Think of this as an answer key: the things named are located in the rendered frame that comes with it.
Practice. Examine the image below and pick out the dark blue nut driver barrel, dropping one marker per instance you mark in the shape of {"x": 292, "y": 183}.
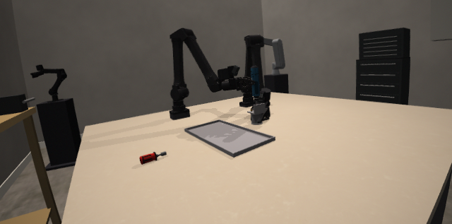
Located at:
{"x": 255, "y": 87}

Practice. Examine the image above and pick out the red hand nut driver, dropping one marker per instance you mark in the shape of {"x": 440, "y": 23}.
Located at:
{"x": 150, "y": 157}

